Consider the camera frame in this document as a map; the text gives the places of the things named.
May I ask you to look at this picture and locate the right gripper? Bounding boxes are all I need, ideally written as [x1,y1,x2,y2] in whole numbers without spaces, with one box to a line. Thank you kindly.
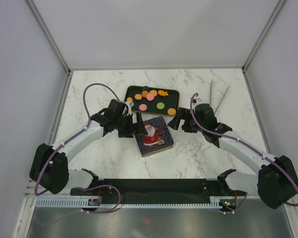
[167,108,206,134]

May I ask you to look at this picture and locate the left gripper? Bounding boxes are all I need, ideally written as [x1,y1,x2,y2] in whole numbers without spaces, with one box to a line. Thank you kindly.
[115,112,147,138]

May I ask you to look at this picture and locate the gold tin lid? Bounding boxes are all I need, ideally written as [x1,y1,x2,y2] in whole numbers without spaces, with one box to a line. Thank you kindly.
[135,116,174,149]

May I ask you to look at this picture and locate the metal tongs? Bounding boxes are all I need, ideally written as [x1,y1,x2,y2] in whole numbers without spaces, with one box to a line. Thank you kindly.
[209,80,230,114]

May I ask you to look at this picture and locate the square gold cookie tin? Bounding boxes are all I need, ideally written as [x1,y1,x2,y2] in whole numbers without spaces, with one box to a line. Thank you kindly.
[139,142,173,158]

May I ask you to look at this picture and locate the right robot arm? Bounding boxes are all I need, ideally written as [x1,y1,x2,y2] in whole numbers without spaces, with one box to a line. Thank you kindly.
[168,104,298,209]

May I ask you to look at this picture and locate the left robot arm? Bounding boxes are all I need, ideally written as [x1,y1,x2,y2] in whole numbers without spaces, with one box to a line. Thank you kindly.
[29,99,148,196]

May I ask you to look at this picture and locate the orange dotted biscuit corner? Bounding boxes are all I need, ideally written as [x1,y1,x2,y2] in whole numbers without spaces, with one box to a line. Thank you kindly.
[167,108,177,116]

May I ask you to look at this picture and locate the pink sandwich cookie bottom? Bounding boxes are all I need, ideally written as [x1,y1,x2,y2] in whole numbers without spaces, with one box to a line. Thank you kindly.
[139,104,147,112]

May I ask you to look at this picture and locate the pink sandwich cookie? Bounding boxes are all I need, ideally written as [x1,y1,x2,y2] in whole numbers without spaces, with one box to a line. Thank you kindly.
[139,104,147,112]
[146,93,154,101]

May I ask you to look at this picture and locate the green sandwich cookie lower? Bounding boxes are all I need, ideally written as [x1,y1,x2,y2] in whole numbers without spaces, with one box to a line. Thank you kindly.
[156,102,165,110]

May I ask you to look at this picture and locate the orange flower cookie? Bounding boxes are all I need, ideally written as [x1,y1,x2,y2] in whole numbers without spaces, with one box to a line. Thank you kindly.
[135,94,142,100]

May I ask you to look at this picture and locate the dark green cookie tray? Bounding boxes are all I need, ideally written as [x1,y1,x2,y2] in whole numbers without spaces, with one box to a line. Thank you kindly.
[125,85,180,116]

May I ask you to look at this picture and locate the orange fish cookie right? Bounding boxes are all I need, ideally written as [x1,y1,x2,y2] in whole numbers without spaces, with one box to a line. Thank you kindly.
[157,90,168,97]

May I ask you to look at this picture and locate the pink sandwich cookie top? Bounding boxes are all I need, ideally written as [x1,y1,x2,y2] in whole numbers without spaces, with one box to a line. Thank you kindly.
[146,93,154,101]

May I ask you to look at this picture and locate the orange round cookie top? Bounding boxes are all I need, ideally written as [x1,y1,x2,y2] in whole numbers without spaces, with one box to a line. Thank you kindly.
[142,91,148,98]

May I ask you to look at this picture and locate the beige round biscuit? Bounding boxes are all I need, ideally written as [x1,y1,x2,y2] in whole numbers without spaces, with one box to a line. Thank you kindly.
[150,90,157,96]

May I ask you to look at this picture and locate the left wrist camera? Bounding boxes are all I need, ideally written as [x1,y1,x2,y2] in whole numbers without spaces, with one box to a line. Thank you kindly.
[125,101,134,116]

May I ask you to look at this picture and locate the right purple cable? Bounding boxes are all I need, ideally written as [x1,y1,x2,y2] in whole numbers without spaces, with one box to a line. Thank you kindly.
[190,93,298,215]

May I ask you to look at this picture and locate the purple cable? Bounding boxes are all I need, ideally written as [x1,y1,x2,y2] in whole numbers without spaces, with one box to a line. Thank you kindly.
[33,83,122,226]
[190,93,298,215]

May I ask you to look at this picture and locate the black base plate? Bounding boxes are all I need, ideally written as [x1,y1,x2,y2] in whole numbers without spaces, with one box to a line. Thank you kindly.
[69,178,247,205]

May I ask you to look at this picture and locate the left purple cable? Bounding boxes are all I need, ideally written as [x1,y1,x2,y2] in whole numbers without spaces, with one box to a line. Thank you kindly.
[33,83,122,226]

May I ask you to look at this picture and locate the white cable duct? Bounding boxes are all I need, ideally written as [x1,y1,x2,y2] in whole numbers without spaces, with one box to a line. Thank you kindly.
[35,196,222,209]

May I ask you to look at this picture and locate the aluminium rail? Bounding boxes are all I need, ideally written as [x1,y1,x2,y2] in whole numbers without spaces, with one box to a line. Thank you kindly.
[23,178,296,199]

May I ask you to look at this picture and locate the right aluminium frame post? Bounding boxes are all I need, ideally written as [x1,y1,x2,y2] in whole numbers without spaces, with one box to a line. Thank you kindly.
[241,0,289,72]

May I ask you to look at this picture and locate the aluminium frame post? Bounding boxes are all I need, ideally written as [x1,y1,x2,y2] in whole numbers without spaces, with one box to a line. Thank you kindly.
[241,0,289,72]
[23,0,73,76]

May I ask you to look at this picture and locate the left aluminium frame post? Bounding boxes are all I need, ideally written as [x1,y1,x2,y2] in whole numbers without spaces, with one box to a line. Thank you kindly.
[23,0,73,76]

